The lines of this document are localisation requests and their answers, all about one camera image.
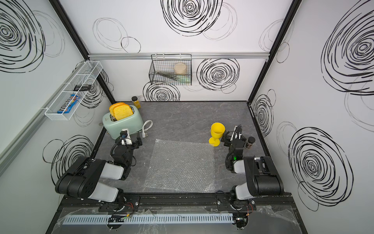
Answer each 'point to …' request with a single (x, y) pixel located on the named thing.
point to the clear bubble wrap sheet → (181, 167)
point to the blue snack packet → (67, 103)
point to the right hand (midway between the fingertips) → (235, 133)
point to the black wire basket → (161, 71)
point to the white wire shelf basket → (87, 75)
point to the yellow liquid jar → (136, 102)
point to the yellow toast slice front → (122, 111)
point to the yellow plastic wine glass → (217, 130)
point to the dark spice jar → (251, 141)
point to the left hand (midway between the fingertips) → (130, 133)
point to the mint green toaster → (134, 122)
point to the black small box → (84, 87)
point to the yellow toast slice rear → (111, 107)
